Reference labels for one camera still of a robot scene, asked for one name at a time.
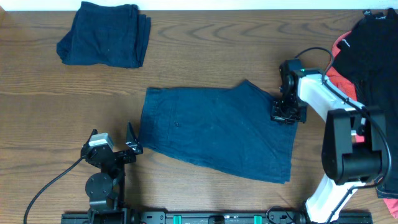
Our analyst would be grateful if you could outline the black garment with white logo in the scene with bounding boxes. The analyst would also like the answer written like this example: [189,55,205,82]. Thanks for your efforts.
[333,8,397,199]

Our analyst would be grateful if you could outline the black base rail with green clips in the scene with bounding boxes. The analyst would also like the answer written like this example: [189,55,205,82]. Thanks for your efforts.
[60,205,374,224]

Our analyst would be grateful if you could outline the folded dark navy shorts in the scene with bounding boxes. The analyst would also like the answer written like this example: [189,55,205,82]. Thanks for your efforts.
[56,1,151,68]

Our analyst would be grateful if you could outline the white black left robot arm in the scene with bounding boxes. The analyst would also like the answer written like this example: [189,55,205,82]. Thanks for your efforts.
[81,123,143,224]

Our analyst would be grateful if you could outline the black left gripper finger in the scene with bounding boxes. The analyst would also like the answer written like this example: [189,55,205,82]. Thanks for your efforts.
[126,121,143,155]
[86,129,98,144]

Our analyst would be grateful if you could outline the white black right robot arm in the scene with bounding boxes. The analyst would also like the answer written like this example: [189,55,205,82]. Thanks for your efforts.
[271,58,392,223]

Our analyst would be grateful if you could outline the red pink garment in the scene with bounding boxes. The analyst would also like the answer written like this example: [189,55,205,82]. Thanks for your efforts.
[326,31,397,219]

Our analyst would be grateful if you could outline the dark blue denim shorts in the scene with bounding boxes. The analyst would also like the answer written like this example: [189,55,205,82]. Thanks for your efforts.
[139,80,297,184]

